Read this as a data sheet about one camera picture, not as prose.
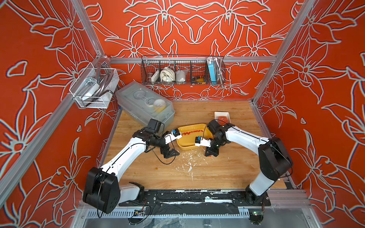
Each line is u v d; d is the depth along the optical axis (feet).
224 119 3.28
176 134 2.23
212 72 2.82
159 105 3.11
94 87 2.33
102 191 1.32
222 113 3.41
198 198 2.44
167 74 2.88
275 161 1.50
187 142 3.03
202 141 2.55
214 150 2.48
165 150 2.28
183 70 3.14
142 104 3.06
